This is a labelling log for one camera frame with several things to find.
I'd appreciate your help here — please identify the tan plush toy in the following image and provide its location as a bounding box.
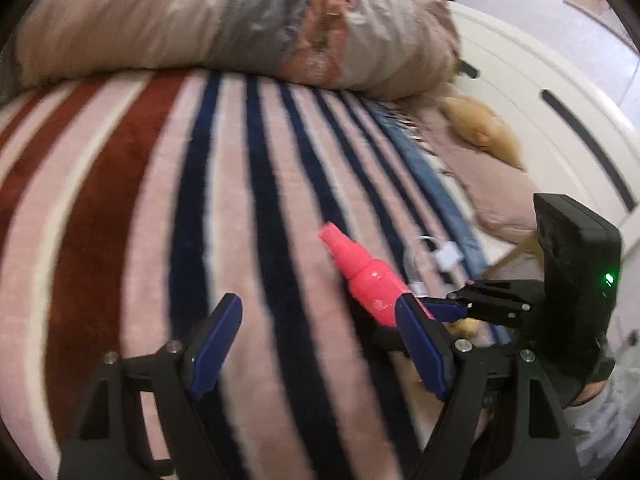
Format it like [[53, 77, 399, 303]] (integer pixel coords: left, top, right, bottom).
[[439, 94, 526, 170]]

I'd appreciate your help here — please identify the pink knitted pillow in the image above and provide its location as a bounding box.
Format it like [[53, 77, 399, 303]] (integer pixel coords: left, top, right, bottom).
[[397, 84, 537, 243]]

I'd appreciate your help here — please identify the white bed headboard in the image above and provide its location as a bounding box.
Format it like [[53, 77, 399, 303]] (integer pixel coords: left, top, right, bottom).
[[450, 2, 639, 248]]

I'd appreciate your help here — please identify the white cable adapter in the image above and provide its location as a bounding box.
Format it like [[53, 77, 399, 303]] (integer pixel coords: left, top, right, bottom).
[[402, 235, 464, 298]]

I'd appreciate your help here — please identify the pink spray bottle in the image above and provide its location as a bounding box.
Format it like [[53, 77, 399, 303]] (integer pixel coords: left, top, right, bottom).
[[319, 222, 416, 327]]

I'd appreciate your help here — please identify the rolled beige pink duvet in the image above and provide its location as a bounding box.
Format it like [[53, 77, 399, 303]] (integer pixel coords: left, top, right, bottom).
[[11, 0, 460, 101]]

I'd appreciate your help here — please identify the brown cardboard box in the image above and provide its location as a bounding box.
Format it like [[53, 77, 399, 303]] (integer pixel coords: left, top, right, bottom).
[[482, 240, 544, 281]]

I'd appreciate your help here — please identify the striped pink fleece blanket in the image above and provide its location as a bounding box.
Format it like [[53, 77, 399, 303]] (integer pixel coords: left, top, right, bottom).
[[1, 70, 508, 479]]

